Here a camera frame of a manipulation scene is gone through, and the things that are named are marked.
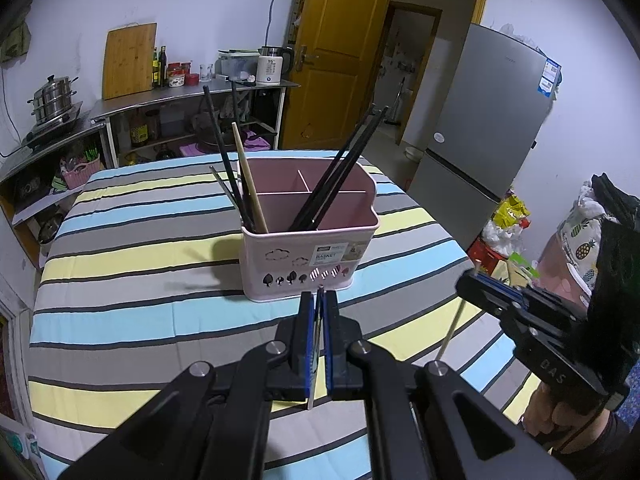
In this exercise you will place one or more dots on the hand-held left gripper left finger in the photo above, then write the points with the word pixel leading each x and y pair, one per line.
pixel 306 335

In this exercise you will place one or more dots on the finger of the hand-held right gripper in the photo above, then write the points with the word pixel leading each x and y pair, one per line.
pixel 482 295
pixel 550 307

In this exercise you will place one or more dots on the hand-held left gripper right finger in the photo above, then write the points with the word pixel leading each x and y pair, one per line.
pixel 330 335

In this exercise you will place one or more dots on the wooden chopstick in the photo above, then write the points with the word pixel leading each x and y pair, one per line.
pixel 247 180
pixel 450 327

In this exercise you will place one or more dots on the pink utensil basket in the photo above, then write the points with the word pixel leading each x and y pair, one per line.
pixel 280 255

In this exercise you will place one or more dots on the person's right hand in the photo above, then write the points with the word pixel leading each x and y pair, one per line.
pixel 545 415

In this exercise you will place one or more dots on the red plastic crate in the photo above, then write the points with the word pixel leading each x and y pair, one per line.
pixel 485 255

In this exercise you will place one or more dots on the white plastic bag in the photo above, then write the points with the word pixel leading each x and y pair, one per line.
pixel 500 237

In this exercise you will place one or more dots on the pineapple print bag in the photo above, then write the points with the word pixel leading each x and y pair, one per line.
pixel 582 245

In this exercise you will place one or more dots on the yellow snack bags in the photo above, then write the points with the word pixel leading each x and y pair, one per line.
pixel 510 212

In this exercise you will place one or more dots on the striped tablecloth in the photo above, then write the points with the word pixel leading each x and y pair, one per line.
pixel 150 270

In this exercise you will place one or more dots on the grey refrigerator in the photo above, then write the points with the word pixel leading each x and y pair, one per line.
pixel 485 120

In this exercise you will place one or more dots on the purple mat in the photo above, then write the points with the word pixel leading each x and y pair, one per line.
pixel 192 151

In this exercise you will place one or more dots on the dark wok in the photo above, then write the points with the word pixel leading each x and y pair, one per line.
pixel 205 135

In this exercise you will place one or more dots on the yellow jar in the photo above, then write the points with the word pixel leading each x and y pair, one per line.
pixel 139 129

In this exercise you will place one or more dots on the white electric kettle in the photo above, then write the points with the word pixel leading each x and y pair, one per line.
pixel 270 70

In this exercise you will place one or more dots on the steel kitchen shelf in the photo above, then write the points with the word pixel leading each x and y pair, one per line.
pixel 175 95

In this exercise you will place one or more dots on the clear plastic storage box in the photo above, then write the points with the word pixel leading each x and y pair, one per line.
pixel 237 65

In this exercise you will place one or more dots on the pink plastic shelf basket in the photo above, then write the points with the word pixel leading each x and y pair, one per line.
pixel 77 175

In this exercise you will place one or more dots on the small red jar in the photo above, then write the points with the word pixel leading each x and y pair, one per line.
pixel 192 80

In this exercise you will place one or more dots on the clear drinking glass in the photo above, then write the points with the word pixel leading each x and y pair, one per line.
pixel 205 74

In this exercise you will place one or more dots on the yellow wooden door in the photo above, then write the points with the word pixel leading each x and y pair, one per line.
pixel 335 55

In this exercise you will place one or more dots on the white jar with red lid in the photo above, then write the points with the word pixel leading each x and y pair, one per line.
pixel 176 80

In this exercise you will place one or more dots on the dark oil bottle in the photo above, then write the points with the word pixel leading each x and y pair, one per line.
pixel 162 69
pixel 155 71

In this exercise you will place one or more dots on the wooden cutting board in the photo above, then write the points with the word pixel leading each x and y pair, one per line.
pixel 129 62

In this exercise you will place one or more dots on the black induction cooker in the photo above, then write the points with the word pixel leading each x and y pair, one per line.
pixel 52 130

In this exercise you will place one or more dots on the low steel counter shelf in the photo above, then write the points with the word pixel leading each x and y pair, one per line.
pixel 30 155

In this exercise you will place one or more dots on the steel steamer pot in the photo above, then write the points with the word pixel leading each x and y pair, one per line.
pixel 52 97

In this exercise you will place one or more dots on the green hanging cloth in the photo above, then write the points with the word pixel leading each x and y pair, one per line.
pixel 15 42

